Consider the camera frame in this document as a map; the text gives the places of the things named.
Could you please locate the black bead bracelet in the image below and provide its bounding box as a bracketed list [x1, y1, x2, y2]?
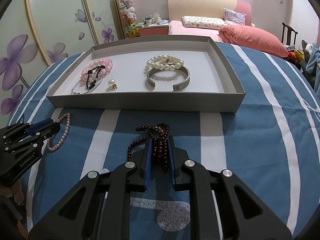
[85, 64, 106, 91]

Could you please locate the dark red bead bracelet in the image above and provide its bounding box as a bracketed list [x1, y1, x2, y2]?
[126, 122, 171, 173]

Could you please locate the white pearl bracelet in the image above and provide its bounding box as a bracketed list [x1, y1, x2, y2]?
[145, 54, 185, 71]

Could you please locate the person's left hand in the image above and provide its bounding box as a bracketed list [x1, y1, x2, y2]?
[0, 180, 24, 205]

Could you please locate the thin silver bangle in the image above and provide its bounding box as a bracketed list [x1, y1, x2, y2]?
[71, 77, 103, 95]

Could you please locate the blue white striped cloth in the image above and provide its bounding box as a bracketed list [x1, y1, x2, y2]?
[10, 44, 319, 236]

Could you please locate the pearl earring in tray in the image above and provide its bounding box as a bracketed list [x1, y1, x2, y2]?
[108, 79, 118, 90]

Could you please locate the floral sliding wardrobe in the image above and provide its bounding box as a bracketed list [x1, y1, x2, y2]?
[1, 0, 122, 126]

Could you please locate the grey cardboard tray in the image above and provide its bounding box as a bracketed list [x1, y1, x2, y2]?
[47, 35, 246, 113]

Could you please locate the wide silver cuff bangle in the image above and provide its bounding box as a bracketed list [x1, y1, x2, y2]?
[146, 66, 190, 91]

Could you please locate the stack of plush toys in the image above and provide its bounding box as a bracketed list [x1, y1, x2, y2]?
[118, 0, 139, 38]

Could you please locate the pink bedside table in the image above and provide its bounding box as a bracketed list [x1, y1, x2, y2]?
[138, 24, 169, 37]

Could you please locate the blue clothing pile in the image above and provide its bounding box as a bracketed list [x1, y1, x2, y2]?
[302, 40, 319, 97]

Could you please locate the coral pink duvet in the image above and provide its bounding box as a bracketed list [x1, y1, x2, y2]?
[219, 25, 289, 58]

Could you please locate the white floral pillow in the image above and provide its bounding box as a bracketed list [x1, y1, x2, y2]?
[182, 16, 227, 30]

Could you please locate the purple patterned pillow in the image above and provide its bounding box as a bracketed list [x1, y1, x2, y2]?
[223, 8, 247, 25]

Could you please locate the dark wooden chair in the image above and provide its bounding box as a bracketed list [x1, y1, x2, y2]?
[281, 22, 298, 46]

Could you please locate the bed with pink sheet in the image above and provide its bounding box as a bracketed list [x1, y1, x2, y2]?
[168, 0, 254, 41]

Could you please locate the pink pearl bracelet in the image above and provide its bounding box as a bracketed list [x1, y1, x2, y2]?
[46, 112, 72, 152]

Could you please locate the pink bead bracelet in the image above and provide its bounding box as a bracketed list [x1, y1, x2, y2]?
[81, 58, 114, 82]

